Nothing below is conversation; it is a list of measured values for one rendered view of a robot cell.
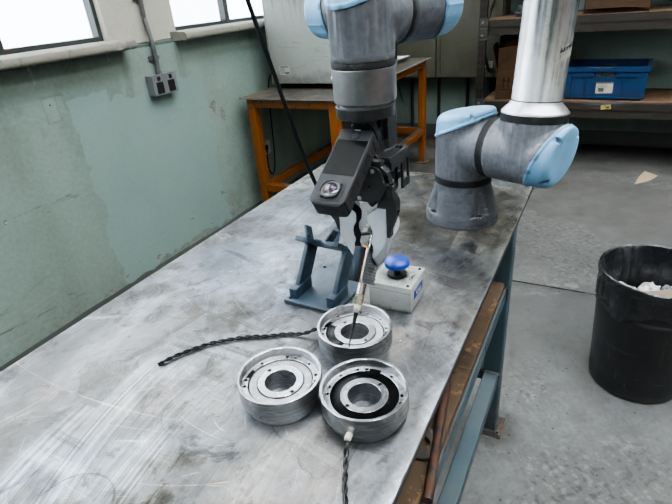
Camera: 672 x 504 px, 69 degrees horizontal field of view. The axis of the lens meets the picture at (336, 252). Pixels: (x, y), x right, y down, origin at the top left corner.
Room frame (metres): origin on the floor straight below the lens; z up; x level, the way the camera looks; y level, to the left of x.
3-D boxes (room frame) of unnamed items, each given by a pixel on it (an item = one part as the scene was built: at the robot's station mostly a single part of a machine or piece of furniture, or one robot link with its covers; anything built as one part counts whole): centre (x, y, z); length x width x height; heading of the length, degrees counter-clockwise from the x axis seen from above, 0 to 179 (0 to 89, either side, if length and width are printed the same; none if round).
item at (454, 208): (0.98, -0.28, 0.85); 0.15 x 0.15 x 0.10
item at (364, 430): (0.44, -0.02, 0.82); 0.10 x 0.10 x 0.04
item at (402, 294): (0.68, -0.10, 0.82); 0.08 x 0.07 x 0.05; 150
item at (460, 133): (0.97, -0.29, 0.97); 0.13 x 0.12 x 0.14; 41
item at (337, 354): (0.56, -0.02, 0.82); 0.10 x 0.10 x 0.04
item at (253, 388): (0.47, 0.08, 0.82); 0.08 x 0.08 x 0.02
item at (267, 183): (3.33, -0.18, 0.39); 1.50 x 0.62 x 0.78; 150
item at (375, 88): (0.61, -0.05, 1.15); 0.08 x 0.08 x 0.05
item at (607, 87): (3.58, -2.02, 0.56); 0.52 x 0.38 x 0.22; 57
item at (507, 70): (3.83, -1.54, 0.64); 0.49 x 0.40 x 0.37; 65
